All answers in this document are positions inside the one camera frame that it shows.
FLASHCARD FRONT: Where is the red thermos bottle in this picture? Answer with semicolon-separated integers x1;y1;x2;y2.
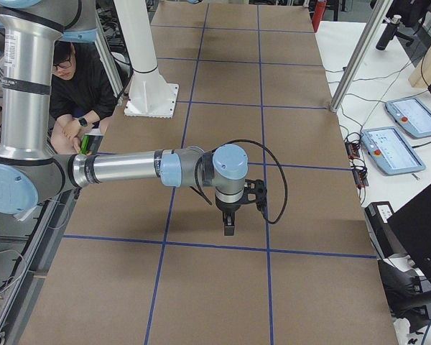
312;0;327;33

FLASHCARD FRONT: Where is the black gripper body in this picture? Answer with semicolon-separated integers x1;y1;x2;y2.
215;198;241;225

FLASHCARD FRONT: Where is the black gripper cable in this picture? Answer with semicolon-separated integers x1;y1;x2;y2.
228;139;289;225

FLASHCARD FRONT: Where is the seated person black jacket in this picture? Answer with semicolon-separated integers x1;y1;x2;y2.
50;41;117;155

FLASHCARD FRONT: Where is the far blue teach pendant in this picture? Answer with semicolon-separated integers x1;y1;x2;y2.
385;97;431;139

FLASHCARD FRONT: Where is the brown table mat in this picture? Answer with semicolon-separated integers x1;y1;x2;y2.
0;0;399;345

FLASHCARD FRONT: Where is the blue teach pendant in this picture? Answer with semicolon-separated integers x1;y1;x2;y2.
361;126;426;175
385;97;431;139

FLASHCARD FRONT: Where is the aluminium frame post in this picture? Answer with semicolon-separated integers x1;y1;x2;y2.
329;0;393;113

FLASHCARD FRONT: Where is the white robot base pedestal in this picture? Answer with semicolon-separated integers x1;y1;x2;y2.
114;0;179;119

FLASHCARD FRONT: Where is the near blue teach pendant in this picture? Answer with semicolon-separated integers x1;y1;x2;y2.
361;126;426;175

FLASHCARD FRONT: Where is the black flask bottle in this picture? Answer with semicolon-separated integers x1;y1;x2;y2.
376;14;402;50

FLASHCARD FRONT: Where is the green phone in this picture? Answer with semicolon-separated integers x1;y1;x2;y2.
79;135;89;155

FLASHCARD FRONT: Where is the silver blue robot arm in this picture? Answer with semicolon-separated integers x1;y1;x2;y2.
0;1;248;236

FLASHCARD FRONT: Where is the black laptop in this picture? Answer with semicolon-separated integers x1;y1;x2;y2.
388;183;431;277

